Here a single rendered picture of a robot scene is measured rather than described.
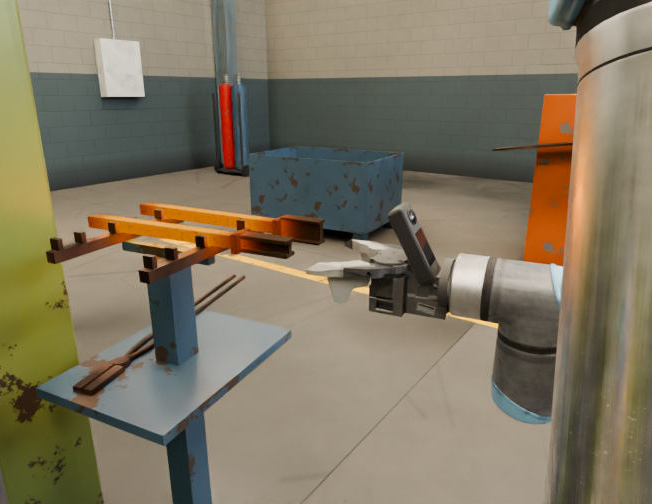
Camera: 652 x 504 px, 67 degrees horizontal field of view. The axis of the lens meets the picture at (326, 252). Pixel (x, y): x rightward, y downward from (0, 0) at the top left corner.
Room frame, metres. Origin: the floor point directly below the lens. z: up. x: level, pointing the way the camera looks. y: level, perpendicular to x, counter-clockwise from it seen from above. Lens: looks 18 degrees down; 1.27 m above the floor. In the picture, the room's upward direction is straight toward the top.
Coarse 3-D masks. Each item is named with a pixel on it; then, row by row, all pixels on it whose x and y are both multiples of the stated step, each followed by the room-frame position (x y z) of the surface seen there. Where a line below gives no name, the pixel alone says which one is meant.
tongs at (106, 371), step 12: (216, 288) 1.22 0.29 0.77; (228, 288) 1.22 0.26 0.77; (132, 348) 0.89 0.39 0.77; (144, 348) 0.89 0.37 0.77; (120, 360) 0.85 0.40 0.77; (96, 372) 0.80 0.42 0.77; (108, 372) 0.80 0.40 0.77; (120, 372) 0.81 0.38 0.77; (84, 384) 0.76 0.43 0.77; (96, 384) 0.76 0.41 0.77
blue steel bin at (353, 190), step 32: (256, 160) 4.57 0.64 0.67; (288, 160) 4.40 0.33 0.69; (320, 160) 4.24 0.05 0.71; (352, 160) 4.98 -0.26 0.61; (384, 160) 4.32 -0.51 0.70; (256, 192) 4.58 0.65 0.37; (288, 192) 4.40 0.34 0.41; (320, 192) 4.24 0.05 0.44; (352, 192) 4.09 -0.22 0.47; (384, 192) 4.35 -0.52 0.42; (352, 224) 4.09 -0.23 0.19; (384, 224) 4.68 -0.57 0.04
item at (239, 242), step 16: (96, 224) 0.94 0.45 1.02; (128, 224) 0.90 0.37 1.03; (144, 224) 0.89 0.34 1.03; (160, 224) 0.89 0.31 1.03; (176, 224) 0.89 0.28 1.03; (192, 240) 0.84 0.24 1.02; (208, 240) 0.83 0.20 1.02; (224, 240) 0.81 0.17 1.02; (240, 240) 0.80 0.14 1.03; (256, 240) 0.79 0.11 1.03; (272, 240) 0.77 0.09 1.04; (288, 240) 0.77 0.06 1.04; (272, 256) 0.77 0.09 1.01; (288, 256) 0.77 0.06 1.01
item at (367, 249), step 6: (354, 240) 0.80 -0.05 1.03; (360, 240) 0.80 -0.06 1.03; (348, 246) 0.80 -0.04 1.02; (354, 246) 0.79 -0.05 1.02; (360, 246) 0.78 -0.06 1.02; (366, 246) 0.77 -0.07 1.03; (372, 246) 0.76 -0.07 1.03; (378, 246) 0.76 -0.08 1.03; (384, 246) 0.76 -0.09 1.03; (360, 252) 0.80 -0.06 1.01; (366, 252) 0.77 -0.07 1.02; (372, 252) 0.75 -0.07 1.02; (366, 258) 0.78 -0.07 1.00
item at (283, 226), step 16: (144, 208) 1.05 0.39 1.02; (160, 208) 1.03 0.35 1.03; (176, 208) 1.02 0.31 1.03; (192, 208) 1.02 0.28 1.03; (224, 224) 0.96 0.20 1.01; (256, 224) 0.92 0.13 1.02; (272, 224) 0.89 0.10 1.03; (288, 224) 0.90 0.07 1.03; (304, 224) 0.88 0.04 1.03; (320, 224) 0.87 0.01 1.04; (304, 240) 0.88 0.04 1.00; (320, 240) 0.87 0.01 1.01
